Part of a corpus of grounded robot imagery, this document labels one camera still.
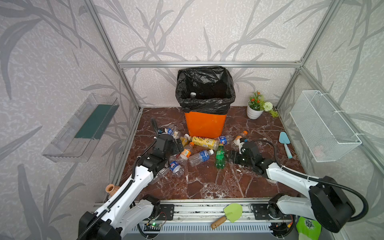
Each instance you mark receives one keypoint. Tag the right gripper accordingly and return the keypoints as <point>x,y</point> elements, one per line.
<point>237,157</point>

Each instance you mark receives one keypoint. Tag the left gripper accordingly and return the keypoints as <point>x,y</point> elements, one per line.
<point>163,135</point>

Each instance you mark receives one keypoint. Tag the orange label clear bottle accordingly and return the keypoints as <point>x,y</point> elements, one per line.
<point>185,154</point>

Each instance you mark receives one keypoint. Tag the blue label water bottle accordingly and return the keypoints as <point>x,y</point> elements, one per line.
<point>200,157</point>

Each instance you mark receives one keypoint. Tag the yellow label tea bottle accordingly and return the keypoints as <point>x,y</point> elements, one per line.
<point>208,143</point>

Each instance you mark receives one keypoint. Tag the clear bottle green label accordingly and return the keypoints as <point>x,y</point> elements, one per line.
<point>193,95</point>

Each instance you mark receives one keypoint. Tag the clear bottle white cap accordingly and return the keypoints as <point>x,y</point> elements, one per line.
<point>162,173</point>

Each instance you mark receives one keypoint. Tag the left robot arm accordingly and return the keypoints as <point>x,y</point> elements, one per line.
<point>118,216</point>

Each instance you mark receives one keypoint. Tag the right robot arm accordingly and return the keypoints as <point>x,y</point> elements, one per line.
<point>324,200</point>

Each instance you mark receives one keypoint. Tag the orange trash bin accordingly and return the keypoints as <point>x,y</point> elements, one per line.
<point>205,125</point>

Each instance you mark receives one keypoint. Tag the black bin liner bag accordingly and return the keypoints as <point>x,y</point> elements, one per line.
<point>213,85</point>

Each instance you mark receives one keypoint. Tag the blue label clear bottle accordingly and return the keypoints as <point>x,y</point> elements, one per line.
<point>172,131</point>

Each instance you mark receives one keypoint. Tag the orange cap clear bottle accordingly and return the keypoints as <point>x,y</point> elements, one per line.
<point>238,140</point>

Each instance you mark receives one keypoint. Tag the pepsi label clear bottle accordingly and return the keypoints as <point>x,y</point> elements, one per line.
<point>177,169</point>

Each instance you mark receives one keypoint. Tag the green sprite bottle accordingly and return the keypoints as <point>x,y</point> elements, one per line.
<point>220,159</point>

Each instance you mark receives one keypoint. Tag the small pepsi bottle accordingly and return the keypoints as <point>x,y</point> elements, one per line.
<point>225,139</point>

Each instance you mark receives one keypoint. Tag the teal silicone spatula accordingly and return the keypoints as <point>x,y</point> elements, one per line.
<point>283,139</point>

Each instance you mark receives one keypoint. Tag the green garden trowel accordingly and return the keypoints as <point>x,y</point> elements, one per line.
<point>232,213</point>

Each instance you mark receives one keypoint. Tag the white potted artificial flowers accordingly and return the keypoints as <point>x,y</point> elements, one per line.
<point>257,105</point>

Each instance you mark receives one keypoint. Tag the white wire mesh basket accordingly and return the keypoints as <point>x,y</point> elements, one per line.
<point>325,131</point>

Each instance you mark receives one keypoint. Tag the clear acrylic wall shelf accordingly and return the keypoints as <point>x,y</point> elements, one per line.
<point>79,137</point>

